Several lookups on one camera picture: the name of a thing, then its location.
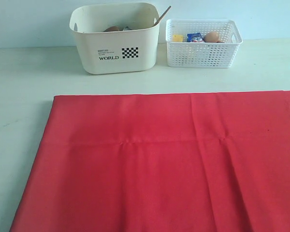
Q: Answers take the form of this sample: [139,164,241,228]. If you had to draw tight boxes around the yellow cheese wedge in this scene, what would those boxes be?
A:
[172,34,183,43]

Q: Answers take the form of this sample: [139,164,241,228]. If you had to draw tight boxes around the brown wooden plate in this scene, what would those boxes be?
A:
[104,26,120,32]

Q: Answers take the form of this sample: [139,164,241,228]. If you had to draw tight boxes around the blue white milk carton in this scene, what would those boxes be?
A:
[187,32,204,43]

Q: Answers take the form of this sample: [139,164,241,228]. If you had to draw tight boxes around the red table cloth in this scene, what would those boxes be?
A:
[11,91,290,232]

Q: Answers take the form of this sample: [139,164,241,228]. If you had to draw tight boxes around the wooden chopstick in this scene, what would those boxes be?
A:
[153,6,171,27]

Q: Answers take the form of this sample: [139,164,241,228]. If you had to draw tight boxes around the brown egg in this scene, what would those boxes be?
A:
[203,31,219,43]

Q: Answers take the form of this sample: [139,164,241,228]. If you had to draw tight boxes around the cream plastic bin WORLD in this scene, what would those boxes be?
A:
[69,2,160,74]

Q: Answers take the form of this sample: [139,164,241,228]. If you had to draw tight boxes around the white perforated plastic basket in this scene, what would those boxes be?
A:
[165,19,243,68]

